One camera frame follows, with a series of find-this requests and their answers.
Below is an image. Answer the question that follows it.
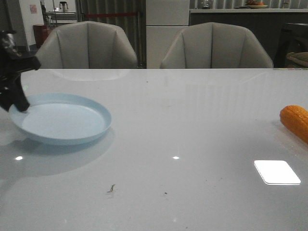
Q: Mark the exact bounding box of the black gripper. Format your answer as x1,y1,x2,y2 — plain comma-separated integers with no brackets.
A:
0,30,41,112

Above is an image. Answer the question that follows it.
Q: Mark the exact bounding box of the light blue round plate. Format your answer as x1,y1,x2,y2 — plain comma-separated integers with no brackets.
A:
9,93,112,145

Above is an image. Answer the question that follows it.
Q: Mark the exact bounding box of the orange toy corn cob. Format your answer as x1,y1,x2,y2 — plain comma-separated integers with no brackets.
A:
280,105,308,143

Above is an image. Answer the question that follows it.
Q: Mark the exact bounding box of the red waste bin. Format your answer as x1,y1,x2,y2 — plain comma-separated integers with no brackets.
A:
33,25,48,48

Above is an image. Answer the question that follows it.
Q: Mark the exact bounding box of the left grey upholstered chair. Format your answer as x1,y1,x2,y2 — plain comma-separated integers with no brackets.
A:
36,21,138,69

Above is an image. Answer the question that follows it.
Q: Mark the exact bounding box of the grey upholstered chair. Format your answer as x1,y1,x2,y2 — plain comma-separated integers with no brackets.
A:
36,21,138,69
160,22,273,69

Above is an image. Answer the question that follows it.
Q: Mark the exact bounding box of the metal folding table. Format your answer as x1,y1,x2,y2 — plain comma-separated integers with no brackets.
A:
44,12,77,27

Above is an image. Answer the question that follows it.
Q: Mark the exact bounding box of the red barrier belt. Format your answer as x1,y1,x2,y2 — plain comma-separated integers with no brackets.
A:
83,12,138,18

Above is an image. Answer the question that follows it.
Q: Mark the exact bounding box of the white cabinet with drawers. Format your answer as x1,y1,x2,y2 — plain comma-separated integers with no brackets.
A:
146,0,190,69

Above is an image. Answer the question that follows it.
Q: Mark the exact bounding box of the right grey upholstered chair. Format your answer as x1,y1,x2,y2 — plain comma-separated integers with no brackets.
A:
160,22,273,69

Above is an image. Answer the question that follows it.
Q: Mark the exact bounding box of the fruit bowl on counter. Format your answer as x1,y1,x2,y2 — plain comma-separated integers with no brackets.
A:
245,0,267,9

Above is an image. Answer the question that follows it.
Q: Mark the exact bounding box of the dark grey counter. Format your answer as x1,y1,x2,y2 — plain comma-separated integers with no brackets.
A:
189,9,308,61

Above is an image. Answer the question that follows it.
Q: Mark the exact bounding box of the beige cushion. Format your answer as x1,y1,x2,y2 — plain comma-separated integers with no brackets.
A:
285,51,308,68

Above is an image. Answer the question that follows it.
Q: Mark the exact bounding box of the pink wall notice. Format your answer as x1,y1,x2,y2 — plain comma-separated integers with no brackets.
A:
29,4,37,14

